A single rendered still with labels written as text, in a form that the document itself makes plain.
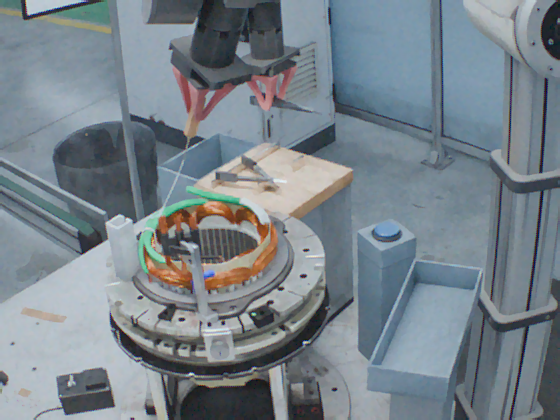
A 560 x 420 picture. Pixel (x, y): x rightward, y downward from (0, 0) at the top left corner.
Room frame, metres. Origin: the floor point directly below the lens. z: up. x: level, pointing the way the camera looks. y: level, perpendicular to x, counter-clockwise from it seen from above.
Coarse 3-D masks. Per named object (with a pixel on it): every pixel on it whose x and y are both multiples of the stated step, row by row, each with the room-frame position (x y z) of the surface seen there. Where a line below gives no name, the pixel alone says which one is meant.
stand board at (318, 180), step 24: (264, 144) 1.41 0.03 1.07; (264, 168) 1.32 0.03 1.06; (288, 168) 1.31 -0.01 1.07; (312, 168) 1.30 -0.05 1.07; (336, 168) 1.30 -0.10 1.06; (216, 192) 1.25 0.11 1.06; (240, 192) 1.24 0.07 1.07; (264, 192) 1.23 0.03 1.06; (288, 192) 1.23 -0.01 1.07; (312, 192) 1.22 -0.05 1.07; (336, 192) 1.25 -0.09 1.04
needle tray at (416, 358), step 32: (416, 288) 0.98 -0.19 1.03; (448, 288) 0.98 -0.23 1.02; (480, 288) 0.95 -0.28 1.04; (416, 320) 0.91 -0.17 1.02; (448, 320) 0.90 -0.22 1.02; (384, 352) 0.84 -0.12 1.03; (416, 352) 0.84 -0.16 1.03; (448, 352) 0.83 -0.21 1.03; (384, 384) 0.77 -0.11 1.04; (416, 384) 0.75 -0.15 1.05; (448, 384) 0.74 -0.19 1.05; (416, 416) 0.82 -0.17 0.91; (448, 416) 0.87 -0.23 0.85
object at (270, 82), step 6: (252, 78) 1.32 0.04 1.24; (258, 78) 1.30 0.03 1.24; (264, 78) 1.29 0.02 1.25; (270, 78) 1.28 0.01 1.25; (276, 78) 1.29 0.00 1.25; (252, 84) 1.32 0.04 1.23; (264, 84) 1.29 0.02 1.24; (270, 84) 1.28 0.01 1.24; (276, 84) 1.30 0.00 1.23; (252, 90) 1.32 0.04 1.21; (258, 90) 1.32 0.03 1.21; (270, 90) 1.29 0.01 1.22; (258, 96) 1.32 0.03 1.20; (270, 96) 1.30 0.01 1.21; (264, 102) 1.32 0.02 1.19; (270, 102) 1.31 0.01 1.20; (264, 108) 1.32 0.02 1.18; (270, 108) 1.31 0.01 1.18
